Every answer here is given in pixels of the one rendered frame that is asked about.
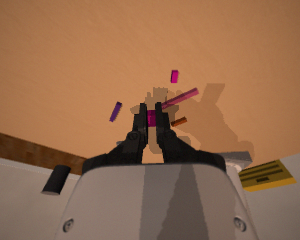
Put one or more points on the purple rod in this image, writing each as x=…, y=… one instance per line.
x=115, y=111

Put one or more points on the magenta rod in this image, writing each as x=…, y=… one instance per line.
x=151, y=118
x=174, y=76

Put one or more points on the orange rod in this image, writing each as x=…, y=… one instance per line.
x=178, y=122

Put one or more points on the dark pink rod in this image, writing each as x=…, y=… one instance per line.
x=180, y=98

